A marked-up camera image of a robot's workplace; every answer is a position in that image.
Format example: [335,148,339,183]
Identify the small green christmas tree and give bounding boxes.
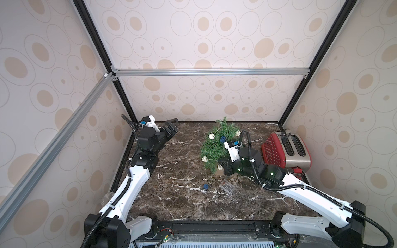
[200,116,240,174]

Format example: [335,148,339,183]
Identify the wicker ball string lights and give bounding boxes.
[200,130,241,176]

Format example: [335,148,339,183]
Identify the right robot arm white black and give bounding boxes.
[218,130,395,248]

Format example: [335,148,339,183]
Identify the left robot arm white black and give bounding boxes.
[81,115,178,248]

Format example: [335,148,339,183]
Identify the clear plastic battery box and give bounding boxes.
[219,180,235,196]

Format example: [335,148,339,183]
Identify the red silver toaster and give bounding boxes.
[261,132,312,175]

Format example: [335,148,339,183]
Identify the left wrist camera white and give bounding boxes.
[141,115,160,132]

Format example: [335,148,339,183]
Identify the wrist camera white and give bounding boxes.
[224,139,240,162]
[141,115,160,132]

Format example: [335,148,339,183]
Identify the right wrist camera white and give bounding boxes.
[224,139,240,162]

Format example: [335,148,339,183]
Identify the horizontal aluminium frame bar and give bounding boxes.
[114,68,310,77]

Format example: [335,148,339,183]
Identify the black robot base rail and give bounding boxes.
[83,219,342,248]

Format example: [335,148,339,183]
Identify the left diagonal aluminium frame bar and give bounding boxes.
[1,72,115,232]

